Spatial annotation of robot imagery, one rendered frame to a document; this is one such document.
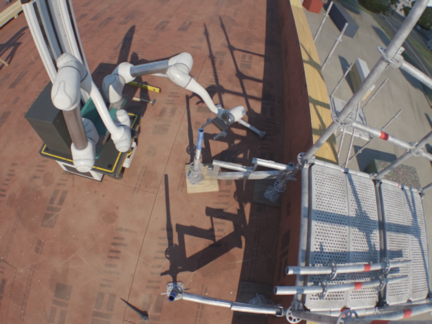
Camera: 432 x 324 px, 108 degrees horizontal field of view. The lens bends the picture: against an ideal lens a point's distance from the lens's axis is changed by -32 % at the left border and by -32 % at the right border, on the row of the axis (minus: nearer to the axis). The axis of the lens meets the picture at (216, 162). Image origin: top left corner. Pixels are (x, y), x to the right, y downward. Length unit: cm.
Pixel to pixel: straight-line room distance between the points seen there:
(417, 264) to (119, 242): 266
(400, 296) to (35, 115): 318
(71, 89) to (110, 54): 277
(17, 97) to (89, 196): 227
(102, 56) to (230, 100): 216
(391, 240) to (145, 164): 235
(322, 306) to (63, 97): 179
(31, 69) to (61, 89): 333
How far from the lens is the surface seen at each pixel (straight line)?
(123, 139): 146
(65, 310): 236
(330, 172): 181
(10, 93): 422
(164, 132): 255
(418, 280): 233
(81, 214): 234
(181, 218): 212
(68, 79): 116
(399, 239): 213
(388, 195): 218
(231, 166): 190
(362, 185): 198
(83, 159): 156
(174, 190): 221
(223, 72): 337
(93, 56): 395
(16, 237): 272
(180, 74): 167
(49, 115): 192
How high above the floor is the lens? 205
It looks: 60 degrees down
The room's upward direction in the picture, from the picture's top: 16 degrees clockwise
